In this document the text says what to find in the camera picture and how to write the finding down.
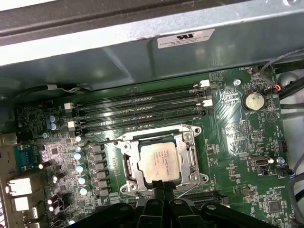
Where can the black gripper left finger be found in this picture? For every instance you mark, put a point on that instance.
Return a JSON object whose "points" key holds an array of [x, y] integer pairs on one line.
{"points": [[154, 209]]}

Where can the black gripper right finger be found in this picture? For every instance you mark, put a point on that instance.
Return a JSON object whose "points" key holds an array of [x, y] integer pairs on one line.
{"points": [[178, 210]]}

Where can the silver CPU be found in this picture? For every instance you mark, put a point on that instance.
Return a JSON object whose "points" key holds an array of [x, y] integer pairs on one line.
{"points": [[158, 161]]}

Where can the black RAM slot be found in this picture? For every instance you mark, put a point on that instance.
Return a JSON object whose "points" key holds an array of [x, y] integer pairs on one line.
{"points": [[204, 198], [142, 95], [142, 113], [142, 121], [142, 104]]}

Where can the CPU socket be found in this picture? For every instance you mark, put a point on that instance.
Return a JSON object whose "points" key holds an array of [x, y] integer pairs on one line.
{"points": [[122, 146]]}

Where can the green motherboard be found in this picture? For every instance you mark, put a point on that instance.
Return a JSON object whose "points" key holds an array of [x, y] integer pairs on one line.
{"points": [[237, 133]]}

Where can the round coin battery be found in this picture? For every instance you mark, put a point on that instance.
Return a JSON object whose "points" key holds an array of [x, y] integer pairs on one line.
{"points": [[253, 101]]}

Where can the black PC case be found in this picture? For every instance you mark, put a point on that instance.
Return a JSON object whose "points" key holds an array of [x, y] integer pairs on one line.
{"points": [[190, 64]]}

